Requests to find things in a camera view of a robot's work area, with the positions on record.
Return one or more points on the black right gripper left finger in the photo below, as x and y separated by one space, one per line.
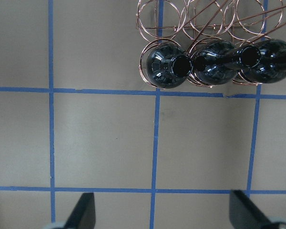
83 215

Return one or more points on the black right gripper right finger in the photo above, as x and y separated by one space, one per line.
244 214

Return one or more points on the dark wine bottle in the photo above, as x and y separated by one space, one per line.
211 62
168 66
272 65

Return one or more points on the copper wire bottle basket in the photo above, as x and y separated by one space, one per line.
242 22

